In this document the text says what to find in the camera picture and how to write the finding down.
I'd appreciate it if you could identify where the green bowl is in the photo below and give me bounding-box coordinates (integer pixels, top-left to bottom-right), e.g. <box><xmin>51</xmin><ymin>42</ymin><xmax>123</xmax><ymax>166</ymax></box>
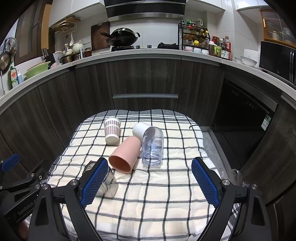
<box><xmin>24</xmin><ymin>61</ymin><xmax>50</xmax><ymax>79</ymax></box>

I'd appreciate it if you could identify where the black microwave oven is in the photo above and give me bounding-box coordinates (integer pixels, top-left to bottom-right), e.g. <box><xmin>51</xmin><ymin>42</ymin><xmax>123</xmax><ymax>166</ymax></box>
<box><xmin>259</xmin><ymin>41</ymin><xmax>295</xmax><ymax>85</ymax></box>

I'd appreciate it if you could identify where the brown cutting board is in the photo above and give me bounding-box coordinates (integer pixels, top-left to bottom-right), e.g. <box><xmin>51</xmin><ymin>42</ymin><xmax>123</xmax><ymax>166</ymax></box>
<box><xmin>91</xmin><ymin>22</ymin><xmax>110</xmax><ymax>51</ymax></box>

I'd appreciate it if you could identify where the patterned white paper cup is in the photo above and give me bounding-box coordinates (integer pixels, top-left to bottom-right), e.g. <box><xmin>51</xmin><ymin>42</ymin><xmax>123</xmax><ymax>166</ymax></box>
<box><xmin>104</xmin><ymin>118</ymin><xmax>121</xmax><ymax>145</ymax></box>

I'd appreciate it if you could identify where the clear plastic jar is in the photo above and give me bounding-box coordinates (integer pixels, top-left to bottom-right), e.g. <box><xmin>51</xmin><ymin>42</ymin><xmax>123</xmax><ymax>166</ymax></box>
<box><xmin>141</xmin><ymin>126</ymin><xmax>164</xmax><ymax>167</ymax></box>

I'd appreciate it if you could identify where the checkered white cloth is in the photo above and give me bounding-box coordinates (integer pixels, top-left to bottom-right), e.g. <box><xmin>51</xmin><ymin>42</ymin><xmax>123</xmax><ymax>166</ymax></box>
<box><xmin>46</xmin><ymin>110</ymin><xmax>216</xmax><ymax>240</ymax></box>

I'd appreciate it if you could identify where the clear smoky glass cup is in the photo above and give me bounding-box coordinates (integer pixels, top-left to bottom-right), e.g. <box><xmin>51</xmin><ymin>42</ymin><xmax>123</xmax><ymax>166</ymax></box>
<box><xmin>86</xmin><ymin>164</ymin><xmax>118</xmax><ymax>198</ymax></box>

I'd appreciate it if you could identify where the white plastic cup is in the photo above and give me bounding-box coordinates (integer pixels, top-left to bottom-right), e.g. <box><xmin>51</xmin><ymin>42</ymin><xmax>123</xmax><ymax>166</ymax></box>
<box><xmin>132</xmin><ymin>122</ymin><xmax>151</xmax><ymax>142</ymax></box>

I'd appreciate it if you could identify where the black wok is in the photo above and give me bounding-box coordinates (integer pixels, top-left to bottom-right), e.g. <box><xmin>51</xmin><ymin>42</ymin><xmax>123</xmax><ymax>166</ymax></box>
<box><xmin>101</xmin><ymin>28</ymin><xmax>140</xmax><ymax>47</ymax></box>

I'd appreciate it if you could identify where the white rice cooker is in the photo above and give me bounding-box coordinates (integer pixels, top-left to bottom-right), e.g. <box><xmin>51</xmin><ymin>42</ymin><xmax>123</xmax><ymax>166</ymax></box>
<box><xmin>241</xmin><ymin>49</ymin><xmax>260</xmax><ymax>69</ymax></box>

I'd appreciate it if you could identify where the green dish soap bottle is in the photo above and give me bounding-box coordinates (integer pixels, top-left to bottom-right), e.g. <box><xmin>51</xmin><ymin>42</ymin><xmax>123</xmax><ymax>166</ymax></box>
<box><xmin>8</xmin><ymin>66</ymin><xmax>19</xmax><ymax>89</ymax></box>

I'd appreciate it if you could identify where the grey drawer handle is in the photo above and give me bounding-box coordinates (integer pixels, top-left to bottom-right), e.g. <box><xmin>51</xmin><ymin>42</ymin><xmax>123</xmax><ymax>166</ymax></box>
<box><xmin>112</xmin><ymin>93</ymin><xmax>179</xmax><ymax>99</ymax></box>

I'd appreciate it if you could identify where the black range hood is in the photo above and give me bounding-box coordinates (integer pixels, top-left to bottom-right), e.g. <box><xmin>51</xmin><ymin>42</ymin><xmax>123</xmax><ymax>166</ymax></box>
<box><xmin>104</xmin><ymin>0</ymin><xmax>186</xmax><ymax>22</ymax></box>

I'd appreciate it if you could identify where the person's hand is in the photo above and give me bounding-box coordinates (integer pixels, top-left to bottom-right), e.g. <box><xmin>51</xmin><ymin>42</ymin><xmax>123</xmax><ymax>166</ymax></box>
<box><xmin>18</xmin><ymin>221</ymin><xmax>29</xmax><ymax>240</ymax></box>

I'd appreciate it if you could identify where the pink plastic cup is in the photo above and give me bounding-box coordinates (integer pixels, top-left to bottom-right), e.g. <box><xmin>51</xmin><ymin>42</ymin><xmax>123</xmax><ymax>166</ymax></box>
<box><xmin>108</xmin><ymin>136</ymin><xmax>142</xmax><ymax>174</ymax></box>

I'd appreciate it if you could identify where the black spice rack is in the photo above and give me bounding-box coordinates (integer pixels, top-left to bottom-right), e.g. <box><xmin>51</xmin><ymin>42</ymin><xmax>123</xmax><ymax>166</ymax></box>
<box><xmin>178</xmin><ymin>21</ymin><xmax>210</xmax><ymax>52</ymax></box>

